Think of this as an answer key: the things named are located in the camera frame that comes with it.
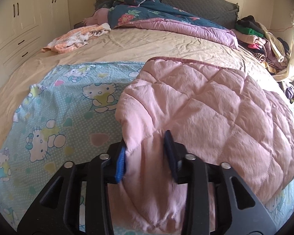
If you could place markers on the cream wardrobe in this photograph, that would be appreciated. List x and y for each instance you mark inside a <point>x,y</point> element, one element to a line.
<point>22,22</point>

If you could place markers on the blue cartoon cat sheet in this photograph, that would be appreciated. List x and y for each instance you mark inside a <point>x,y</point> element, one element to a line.
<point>71,117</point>

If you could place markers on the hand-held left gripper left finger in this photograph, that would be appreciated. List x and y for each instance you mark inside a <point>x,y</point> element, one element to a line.
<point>120,166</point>

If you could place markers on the dark crumpled clothes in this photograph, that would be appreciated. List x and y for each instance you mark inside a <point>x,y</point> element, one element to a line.
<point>290,93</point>

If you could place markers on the pile of mixed clothes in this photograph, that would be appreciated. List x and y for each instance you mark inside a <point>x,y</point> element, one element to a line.
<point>262,44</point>

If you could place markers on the dark flat object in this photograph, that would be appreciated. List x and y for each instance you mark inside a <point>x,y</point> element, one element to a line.
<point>79,25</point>

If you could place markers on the pink crumpled cloth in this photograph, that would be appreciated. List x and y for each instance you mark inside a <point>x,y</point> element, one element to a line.
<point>98,17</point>

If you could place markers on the grey quilted headboard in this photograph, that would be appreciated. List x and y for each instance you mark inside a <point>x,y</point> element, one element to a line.
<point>198,2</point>

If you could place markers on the teal floral pink quilt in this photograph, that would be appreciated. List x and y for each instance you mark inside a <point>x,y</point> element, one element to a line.
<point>161,17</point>

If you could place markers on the pink quilted blanket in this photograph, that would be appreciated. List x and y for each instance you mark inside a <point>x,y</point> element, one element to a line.
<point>210,117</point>

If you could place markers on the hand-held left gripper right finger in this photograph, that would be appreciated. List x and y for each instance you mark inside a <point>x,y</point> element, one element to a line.
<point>170,156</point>

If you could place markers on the bed with beige sheet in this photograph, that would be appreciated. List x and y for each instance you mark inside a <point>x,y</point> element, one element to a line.
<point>149,44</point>

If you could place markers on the orange white striped cloth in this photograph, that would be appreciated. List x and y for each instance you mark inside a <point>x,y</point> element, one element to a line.
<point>73,38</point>

